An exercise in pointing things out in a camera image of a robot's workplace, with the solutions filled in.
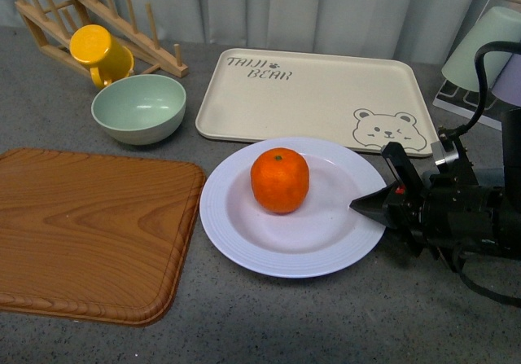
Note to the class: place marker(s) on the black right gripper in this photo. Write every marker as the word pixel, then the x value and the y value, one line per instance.
pixel 452 215

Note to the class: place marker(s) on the orange mandarin fruit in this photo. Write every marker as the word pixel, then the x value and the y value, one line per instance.
pixel 280 180

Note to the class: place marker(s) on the white round plate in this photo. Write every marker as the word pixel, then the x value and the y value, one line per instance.
pixel 322 236

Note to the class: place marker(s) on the grey curtain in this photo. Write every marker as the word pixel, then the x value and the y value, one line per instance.
pixel 419 31

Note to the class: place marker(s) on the yellow mug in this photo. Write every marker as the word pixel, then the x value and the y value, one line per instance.
pixel 93 47

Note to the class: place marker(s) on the wooden cutting board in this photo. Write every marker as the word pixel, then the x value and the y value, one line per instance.
pixel 94 237

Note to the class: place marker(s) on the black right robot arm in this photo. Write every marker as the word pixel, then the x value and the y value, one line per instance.
pixel 510 122

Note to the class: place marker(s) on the wooden dish rack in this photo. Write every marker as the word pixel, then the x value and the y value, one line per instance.
pixel 52 27

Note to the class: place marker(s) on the light green bowl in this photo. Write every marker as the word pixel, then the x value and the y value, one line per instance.
pixel 140 110

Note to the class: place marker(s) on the purple cup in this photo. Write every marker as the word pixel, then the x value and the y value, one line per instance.
pixel 508 84

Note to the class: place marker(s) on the white cup holder rack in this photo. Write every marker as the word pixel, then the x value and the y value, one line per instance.
pixel 464 102

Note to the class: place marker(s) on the cream bear tray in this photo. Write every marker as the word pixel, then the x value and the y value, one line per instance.
pixel 359 103

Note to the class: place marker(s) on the light green cup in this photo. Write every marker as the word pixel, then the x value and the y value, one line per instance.
pixel 496 24

